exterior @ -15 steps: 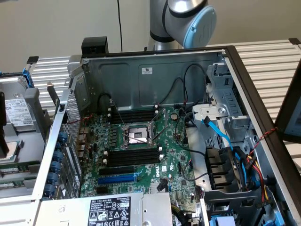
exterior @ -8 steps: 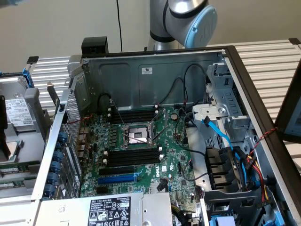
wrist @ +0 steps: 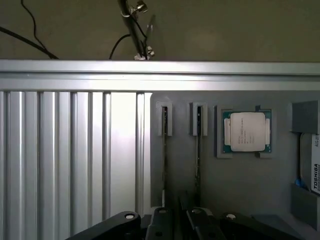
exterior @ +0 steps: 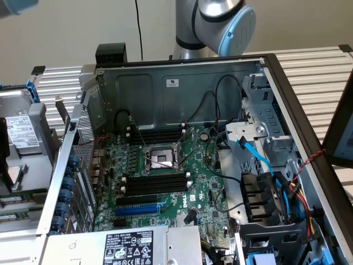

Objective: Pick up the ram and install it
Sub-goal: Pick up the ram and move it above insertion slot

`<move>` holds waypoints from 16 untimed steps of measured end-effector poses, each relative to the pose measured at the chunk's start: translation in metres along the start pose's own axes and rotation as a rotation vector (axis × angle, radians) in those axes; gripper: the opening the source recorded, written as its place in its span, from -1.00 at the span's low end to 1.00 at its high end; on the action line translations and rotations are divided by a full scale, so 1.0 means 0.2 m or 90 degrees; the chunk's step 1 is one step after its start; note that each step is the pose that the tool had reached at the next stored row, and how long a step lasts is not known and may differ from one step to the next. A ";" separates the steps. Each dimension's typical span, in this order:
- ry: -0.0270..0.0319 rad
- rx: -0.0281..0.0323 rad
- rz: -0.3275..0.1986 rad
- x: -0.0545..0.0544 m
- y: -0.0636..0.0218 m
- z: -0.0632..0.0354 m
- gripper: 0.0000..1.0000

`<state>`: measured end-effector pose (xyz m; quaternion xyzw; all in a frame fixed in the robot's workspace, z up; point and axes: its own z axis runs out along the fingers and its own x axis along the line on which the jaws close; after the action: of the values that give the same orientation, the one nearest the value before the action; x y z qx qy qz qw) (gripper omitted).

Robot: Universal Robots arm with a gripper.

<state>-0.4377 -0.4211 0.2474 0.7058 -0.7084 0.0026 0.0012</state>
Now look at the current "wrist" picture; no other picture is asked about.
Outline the green RAM stick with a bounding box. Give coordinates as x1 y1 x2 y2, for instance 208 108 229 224
161 105 168 208
196 105 203 201

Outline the grey plastic parts rack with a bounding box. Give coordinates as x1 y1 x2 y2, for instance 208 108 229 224
149 91 320 240

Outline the CPU with silver lid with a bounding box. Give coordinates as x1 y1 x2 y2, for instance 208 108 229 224
222 109 272 154

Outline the silver Toshiba hard disk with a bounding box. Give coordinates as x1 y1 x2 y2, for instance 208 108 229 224
298 132 320 196

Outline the black stand pole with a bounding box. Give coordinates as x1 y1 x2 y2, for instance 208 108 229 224
118 0 151 61

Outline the silver wing screw clamp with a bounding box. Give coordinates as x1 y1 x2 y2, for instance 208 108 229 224
126 0 149 17

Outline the aluminium table edge rail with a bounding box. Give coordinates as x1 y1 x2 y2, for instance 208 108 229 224
0 58 320 92

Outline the curved black cable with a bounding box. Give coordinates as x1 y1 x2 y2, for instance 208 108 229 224
109 33 131 60

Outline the thick black cable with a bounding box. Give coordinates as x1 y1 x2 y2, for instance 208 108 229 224
0 25 60 60

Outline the thin black cable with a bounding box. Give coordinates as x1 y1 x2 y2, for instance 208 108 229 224
20 0 51 55

